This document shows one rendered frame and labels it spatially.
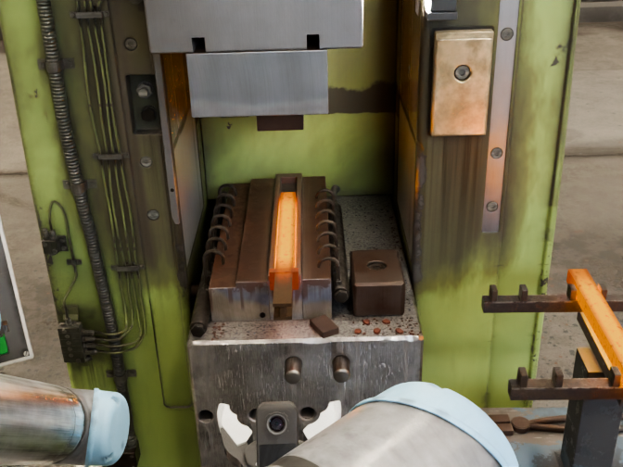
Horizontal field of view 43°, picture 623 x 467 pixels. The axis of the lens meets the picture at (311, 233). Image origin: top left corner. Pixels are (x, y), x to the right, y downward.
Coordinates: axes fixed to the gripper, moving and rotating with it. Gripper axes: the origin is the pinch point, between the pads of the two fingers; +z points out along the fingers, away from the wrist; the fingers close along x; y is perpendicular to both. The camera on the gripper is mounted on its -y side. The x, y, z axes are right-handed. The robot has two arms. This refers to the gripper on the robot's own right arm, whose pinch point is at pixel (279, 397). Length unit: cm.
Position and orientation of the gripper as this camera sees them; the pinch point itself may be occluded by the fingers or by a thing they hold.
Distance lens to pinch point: 104.1
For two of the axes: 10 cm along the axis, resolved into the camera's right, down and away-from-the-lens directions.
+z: -0.1, -4.6, 8.9
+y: 0.3, 8.9, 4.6
